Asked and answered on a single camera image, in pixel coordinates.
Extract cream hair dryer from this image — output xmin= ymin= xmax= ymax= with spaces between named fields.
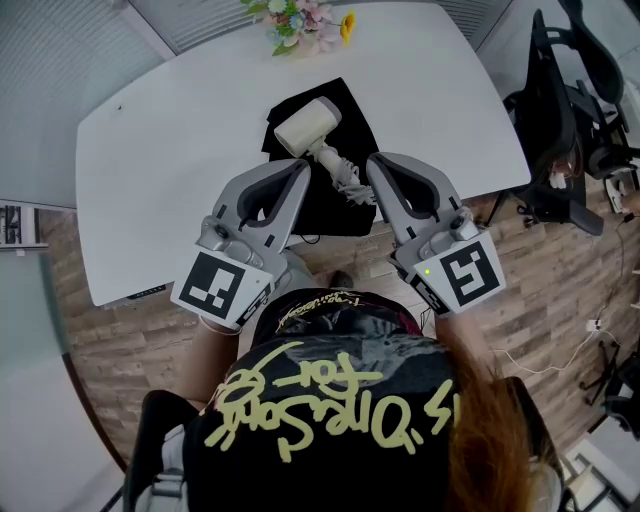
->
xmin=273 ymin=98 xmax=379 ymax=207

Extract person's left forearm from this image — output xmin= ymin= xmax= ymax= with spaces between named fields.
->
xmin=187 ymin=319 xmax=242 ymax=407

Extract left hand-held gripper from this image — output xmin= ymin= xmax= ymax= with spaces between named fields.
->
xmin=169 ymin=158 xmax=313 ymax=334

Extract black mesh office chair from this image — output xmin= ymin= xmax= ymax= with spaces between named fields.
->
xmin=502 ymin=8 xmax=606 ymax=237
xmin=557 ymin=0 xmax=640 ymax=187

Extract potted artificial flower bouquet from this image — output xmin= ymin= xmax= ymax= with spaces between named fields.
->
xmin=239 ymin=0 xmax=358 ymax=58

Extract grey harness strap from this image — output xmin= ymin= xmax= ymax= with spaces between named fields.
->
xmin=147 ymin=467 xmax=189 ymax=512

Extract person's right forearm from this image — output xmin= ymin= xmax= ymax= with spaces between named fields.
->
xmin=432 ymin=309 xmax=497 ymax=372

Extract person's black printed shirt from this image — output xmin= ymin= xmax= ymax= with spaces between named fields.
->
xmin=122 ymin=287 xmax=567 ymax=512

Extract white power cable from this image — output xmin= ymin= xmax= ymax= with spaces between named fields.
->
xmin=492 ymin=329 xmax=602 ymax=374

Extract black fabric bag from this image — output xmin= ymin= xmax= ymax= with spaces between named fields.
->
xmin=261 ymin=76 xmax=382 ymax=239

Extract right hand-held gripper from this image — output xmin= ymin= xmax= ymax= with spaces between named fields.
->
xmin=366 ymin=151 xmax=508 ymax=316

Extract small black tripod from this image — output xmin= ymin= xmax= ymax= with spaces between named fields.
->
xmin=579 ymin=339 xmax=622 ymax=407

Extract black desk control panel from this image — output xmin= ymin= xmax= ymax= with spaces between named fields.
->
xmin=127 ymin=285 xmax=168 ymax=301

